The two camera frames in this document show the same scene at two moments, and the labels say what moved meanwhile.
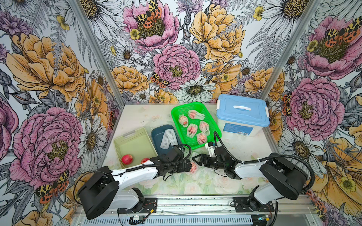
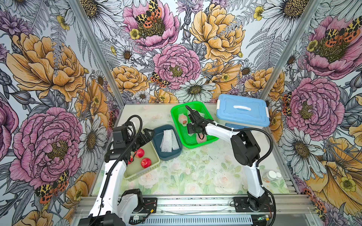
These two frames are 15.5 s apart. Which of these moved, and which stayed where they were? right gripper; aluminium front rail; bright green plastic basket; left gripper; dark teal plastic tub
Moved: right gripper; left gripper
Stayed: bright green plastic basket; dark teal plastic tub; aluminium front rail
